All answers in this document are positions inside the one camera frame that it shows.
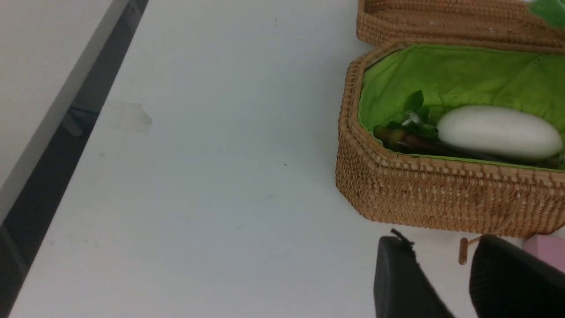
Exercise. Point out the light pink foam cube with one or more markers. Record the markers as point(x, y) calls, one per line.
point(548, 249)

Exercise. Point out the woven wicker basket lid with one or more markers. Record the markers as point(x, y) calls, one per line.
point(496, 24)

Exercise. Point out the white toy radish green leaves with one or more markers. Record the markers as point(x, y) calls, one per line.
point(494, 130)

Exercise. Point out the woven wicker basket green lining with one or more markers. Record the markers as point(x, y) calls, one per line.
point(383, 186)

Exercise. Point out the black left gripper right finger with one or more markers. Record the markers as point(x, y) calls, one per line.
point(508, 282)

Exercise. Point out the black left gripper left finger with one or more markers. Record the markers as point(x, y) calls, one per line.
point(400, 288)

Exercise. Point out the orange toy carrot green leaves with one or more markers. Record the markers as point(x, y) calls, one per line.
point(550, 11)

